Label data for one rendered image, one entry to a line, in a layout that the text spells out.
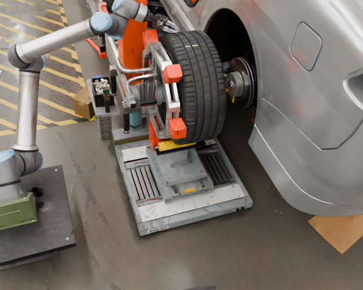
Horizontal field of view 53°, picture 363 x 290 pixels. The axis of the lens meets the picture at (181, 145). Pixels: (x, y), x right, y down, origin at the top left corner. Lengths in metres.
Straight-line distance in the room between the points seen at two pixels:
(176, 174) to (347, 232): 1.29
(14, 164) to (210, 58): 1.21
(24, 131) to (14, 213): 0.47
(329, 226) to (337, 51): 1.68
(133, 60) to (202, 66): 0.69
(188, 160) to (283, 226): 0.82
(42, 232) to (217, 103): 1.22
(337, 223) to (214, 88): 1.48
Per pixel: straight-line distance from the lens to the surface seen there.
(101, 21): 1.88
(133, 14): 2.02
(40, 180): 2.48
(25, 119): 2.28
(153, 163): 2.69
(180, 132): 1.90
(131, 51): 2.44
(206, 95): 1.90
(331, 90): 1.46
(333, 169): 1.58
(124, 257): 2.45
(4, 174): 2.18
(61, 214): 2.30
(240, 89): 2.25
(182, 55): 1.92
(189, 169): 2.57
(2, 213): 2.21
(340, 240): 2.83
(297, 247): 2.68
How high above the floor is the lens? 2.19
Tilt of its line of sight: 46 degrees down
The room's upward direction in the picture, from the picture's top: 7 degrees clockwise
